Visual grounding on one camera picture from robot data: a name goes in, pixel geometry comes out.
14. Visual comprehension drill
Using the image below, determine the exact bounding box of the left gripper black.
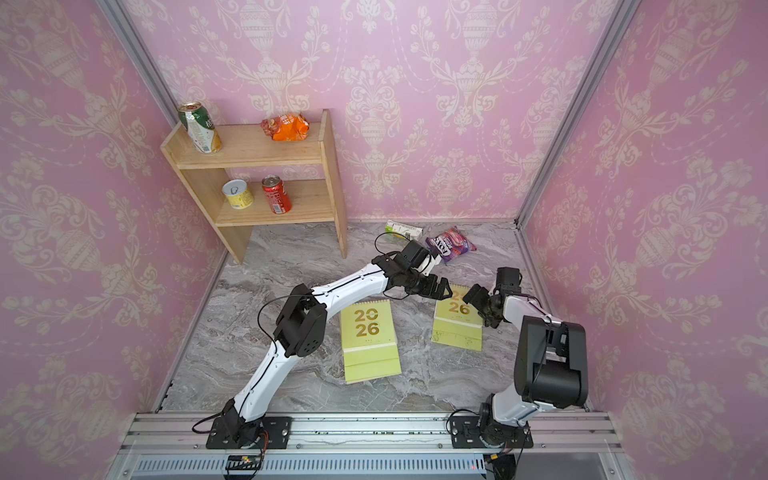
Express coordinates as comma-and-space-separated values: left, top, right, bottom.
403, 268, 455, 299

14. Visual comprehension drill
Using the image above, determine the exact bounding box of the green calendar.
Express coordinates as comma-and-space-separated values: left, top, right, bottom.
340, 300, 402, 384
431, 284, 483, 352

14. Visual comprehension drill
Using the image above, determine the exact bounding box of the green calendar back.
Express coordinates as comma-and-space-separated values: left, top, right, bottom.
340, 300, 402, 384

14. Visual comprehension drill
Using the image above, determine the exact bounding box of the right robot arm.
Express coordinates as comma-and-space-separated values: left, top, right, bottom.
463, 267, 588, 447

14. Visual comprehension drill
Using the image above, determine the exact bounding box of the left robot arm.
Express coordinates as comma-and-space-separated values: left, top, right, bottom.
206, 240, 452, 449

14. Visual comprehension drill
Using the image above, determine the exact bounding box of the purple snack bag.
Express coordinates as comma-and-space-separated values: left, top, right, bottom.
426, 226, 476, 263

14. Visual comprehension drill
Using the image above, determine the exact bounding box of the green juice carton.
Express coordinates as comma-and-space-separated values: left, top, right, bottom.
385, 220, 423, 240

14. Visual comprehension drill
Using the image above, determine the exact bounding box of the red soda can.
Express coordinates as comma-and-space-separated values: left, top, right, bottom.
261, 175, 292, 215

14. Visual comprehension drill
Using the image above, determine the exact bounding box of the wooden two-tier shelf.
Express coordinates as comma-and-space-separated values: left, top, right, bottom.
161, 109, 348, 263

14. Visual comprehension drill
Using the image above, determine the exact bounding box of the orange snack bag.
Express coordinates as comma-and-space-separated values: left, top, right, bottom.
260, 114, 310, 142

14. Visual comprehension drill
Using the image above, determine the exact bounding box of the yellow tin can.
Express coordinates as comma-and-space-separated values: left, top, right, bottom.
222, 179, 254, 210

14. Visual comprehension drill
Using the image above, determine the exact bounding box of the black electronics box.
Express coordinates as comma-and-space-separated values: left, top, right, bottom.
224, 455, 264, 479

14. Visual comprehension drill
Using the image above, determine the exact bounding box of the green and white can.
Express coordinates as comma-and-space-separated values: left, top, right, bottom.
177, 101, 222, 154

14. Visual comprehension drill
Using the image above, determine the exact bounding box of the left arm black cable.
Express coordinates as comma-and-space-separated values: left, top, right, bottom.
373, 232, 409, 256

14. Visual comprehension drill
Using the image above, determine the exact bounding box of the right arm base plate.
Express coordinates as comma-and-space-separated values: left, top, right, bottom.
446, 414, 534, 450

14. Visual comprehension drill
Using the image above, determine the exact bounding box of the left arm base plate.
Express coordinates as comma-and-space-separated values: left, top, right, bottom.
206, 416, 292, 450

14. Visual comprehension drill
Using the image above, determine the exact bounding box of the aluminium mounting rail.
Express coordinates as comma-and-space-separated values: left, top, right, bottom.
107, 410, 634, 479

